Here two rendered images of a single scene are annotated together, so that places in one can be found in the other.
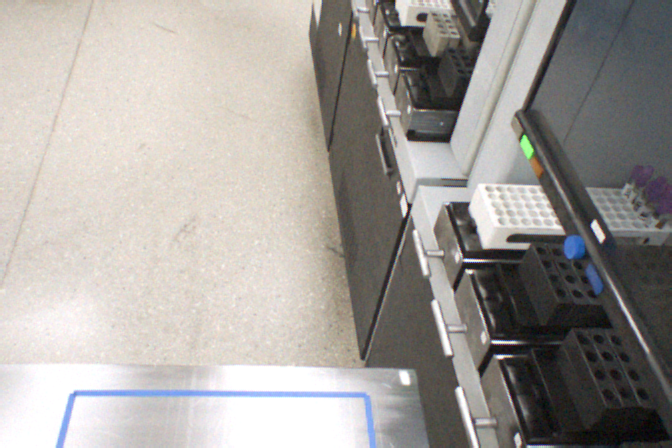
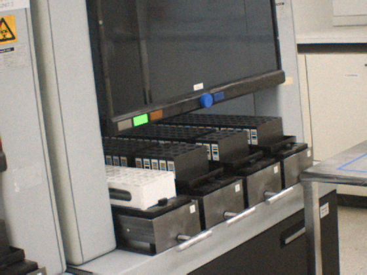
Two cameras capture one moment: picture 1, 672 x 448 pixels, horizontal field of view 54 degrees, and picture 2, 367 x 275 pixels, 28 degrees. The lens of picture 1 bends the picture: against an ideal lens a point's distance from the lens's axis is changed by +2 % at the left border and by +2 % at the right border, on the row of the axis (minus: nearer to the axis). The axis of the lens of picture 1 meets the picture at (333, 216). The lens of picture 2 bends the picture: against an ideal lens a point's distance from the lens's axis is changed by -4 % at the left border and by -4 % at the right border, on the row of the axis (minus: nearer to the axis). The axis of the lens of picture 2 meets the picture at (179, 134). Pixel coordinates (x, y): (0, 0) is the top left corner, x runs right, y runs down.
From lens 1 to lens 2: 1.88 m
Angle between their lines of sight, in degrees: 106
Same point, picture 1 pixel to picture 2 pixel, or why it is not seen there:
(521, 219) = (149, 173)
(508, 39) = (39, 120)
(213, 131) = not seen: outside the picture
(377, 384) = (327, 170)
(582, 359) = (229, 138)
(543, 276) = (192, 153)
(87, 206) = not seen: outside the picture
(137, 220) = not seen: outside the picture
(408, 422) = (326, 163)
